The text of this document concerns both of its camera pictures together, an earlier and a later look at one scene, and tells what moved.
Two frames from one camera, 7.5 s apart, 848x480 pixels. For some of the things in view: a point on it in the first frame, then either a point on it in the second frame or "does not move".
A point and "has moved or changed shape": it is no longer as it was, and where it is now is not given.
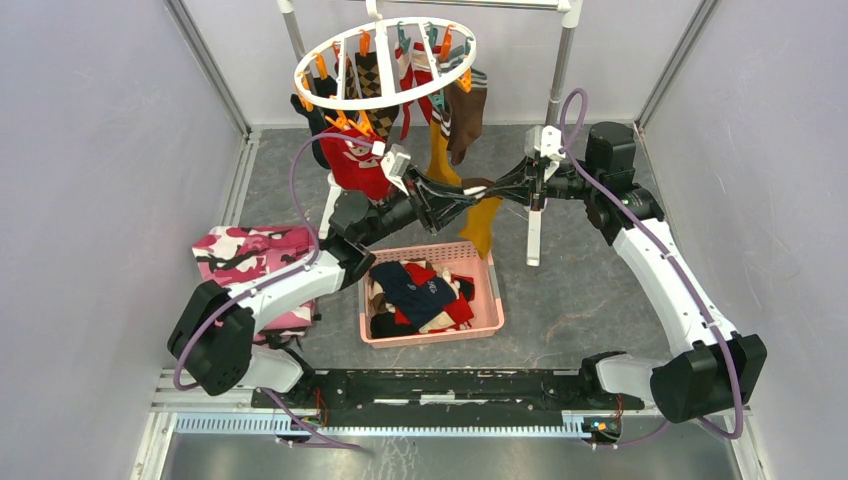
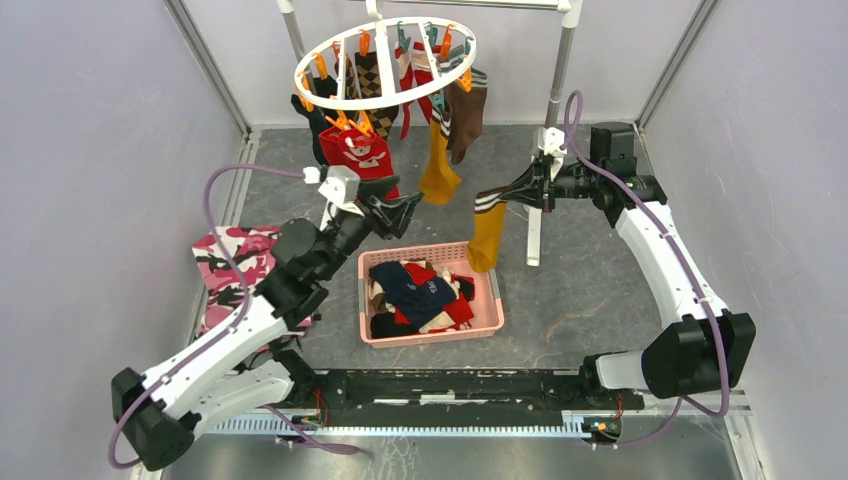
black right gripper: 514,185 does not move
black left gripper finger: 441,210 → 391,221
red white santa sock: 413,69 does not move
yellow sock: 482,216 has moved or changed shape
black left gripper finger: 430,188 → 377,186
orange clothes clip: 362,124 does not move
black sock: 323,111 does not move
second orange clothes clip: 465,81 does not move
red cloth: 354,166 does not move
